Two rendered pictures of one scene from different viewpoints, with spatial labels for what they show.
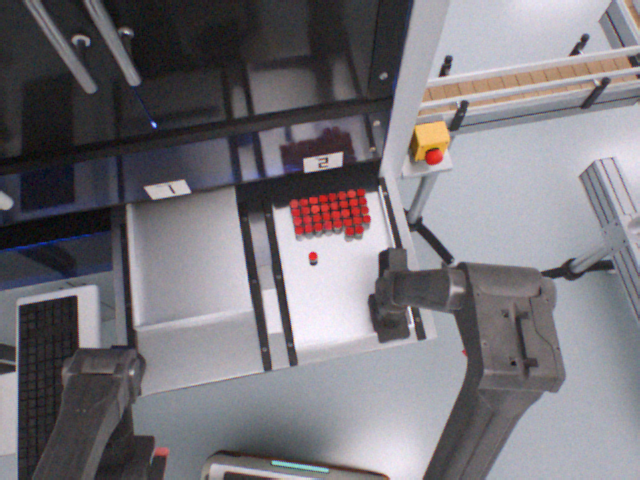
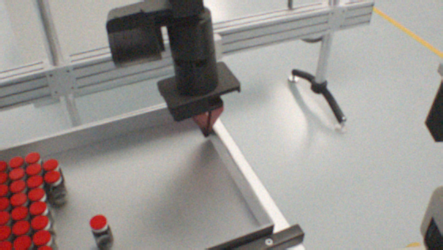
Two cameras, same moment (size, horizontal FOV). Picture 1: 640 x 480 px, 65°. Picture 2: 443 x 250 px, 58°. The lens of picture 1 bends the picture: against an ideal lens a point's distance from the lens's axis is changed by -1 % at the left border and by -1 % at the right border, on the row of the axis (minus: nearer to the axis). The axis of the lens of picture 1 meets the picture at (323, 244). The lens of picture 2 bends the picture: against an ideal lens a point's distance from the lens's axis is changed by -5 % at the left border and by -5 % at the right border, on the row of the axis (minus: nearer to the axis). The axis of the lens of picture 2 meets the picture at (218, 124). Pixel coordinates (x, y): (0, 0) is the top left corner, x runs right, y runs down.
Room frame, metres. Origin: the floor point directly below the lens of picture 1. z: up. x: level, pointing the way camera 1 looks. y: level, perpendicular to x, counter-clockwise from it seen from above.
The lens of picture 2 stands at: (0.30, 0.33, 1.32)
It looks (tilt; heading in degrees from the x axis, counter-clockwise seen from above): 42 degrees down; 257
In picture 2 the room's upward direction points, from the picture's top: straight up
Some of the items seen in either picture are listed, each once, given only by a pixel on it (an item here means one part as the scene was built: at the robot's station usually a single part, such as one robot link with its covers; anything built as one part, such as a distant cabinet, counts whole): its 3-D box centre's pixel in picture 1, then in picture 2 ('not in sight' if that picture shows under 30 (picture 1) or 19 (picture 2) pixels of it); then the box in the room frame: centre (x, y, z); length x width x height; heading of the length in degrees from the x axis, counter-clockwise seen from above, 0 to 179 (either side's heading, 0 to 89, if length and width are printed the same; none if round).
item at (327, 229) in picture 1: (333, 228); (42, 211); (0.44, -0.02, 0.90); 0.18 x 0.02 x 0.05; 99
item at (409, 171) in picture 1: (420, 150); not in sight; (0.67, -0.25, 0.87); 0.14 x 0.13 x 0.02; 10
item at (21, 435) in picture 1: (48, 383); not in sight; (0.11, 0.63, 0.82); 0.40 x 0.14 x 0.02; 10
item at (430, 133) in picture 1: (428, 138); not in sight; (0.62, -0.24, 0.99); 0.08 x 0.07 x 0.07; 10
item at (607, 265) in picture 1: (567, 272); not in sight; (0.57, -0.97, 0.07); 0.50 x 0.08 x 0.14; 100
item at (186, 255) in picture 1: (186, 247); not in sight; (0.40, 0.32, 0.90); 0.34 x 0.26 x 0.04; 10
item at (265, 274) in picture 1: (269, 298); not in sight; (0.27, 0.12, 0.91); 0.14 x 0.03 x 0.06; 10
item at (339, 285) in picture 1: (340, 264); (110, 195); (0.36, -0.04, 0.90); 0.34 x 0.26 x 0.04; 9
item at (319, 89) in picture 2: not in sight; (317, 92); (-0.56, -1.17, 0.07); 0.50 x 0.08 x 0.14; 100
